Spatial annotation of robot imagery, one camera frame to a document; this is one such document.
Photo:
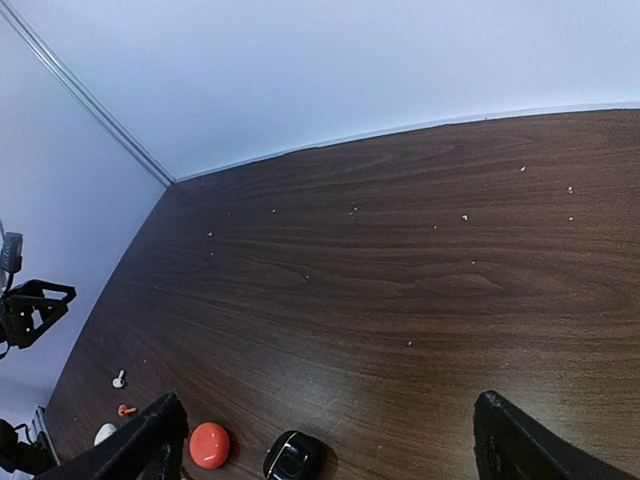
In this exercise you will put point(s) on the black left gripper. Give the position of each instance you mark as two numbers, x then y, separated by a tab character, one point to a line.
33	308

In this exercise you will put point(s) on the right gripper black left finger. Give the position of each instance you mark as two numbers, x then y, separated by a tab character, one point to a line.
148	447

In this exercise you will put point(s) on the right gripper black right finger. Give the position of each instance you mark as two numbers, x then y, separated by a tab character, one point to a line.
510	444

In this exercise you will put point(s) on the white charging case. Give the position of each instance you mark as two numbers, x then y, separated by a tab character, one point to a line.
104	432

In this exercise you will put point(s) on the white earbud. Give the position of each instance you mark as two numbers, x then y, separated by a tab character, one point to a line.
119	382

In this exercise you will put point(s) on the red round charging case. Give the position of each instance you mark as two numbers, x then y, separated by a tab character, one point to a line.
209	446

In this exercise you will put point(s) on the black charging case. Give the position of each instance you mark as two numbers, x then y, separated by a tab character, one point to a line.
294	456

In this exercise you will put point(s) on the orange earbud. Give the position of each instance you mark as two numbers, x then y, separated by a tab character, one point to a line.
125	411

